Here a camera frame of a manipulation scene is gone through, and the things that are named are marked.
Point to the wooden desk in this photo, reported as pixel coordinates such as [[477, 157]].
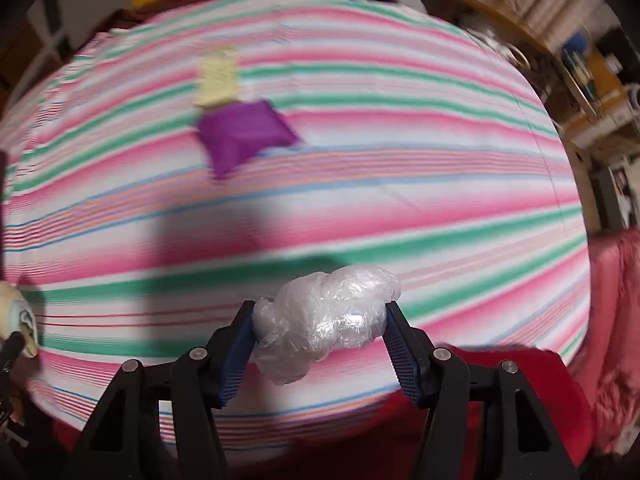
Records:
[[480, 0]]

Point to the clear plastic bag wad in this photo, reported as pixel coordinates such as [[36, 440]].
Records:
[[325, 320]]

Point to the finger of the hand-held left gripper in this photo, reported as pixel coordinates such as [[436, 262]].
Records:
[[11, 351]]

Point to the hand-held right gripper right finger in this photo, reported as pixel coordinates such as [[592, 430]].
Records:
[[402, 360]]

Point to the pink fuzzy blanket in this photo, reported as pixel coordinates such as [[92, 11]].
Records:
[[615, 335]]

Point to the cardboard box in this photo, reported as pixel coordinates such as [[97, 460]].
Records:
[[602, 72]]

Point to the purple cloth piece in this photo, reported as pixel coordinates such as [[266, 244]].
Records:
[[240, 135]]

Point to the striped pink green tablecloth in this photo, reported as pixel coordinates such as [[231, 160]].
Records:
[[400, 185]]

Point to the cream round object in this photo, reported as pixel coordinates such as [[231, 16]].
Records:
[[20, 310]]

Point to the red clothing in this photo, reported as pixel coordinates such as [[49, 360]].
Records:
[[550, 410]]

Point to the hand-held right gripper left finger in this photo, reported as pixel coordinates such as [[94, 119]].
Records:
[[237, 355]]

